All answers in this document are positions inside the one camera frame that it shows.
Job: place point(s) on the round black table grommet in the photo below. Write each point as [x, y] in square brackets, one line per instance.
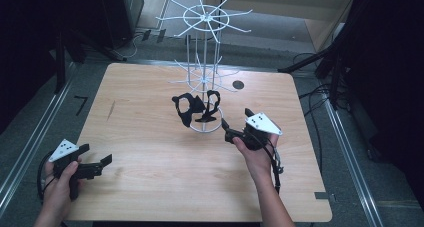
[238, 85]

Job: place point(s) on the dark cabinet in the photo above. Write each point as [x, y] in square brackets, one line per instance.
[123, 13]

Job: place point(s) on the grey tape piece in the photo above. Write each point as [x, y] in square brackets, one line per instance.
[321, 195]

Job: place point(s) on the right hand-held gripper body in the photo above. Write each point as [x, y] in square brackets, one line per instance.
[263, 123]

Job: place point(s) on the light wooden board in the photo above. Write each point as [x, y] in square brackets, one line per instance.
[320, 27]

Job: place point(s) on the black bow tie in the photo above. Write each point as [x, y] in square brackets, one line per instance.
[186, 108]
[211, 105]

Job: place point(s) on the person's right hand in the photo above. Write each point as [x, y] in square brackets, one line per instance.
[258, 162]

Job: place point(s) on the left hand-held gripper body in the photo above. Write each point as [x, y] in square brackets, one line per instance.
[65, 149]

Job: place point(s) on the black metal stand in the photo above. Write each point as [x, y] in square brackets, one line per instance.
[61, 63]
[320, 58]

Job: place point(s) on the person's left hand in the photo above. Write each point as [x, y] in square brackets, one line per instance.
[57, 193]

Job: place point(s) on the metal floor rail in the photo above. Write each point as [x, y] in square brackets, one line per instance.
[350, 167]
[33, 133]

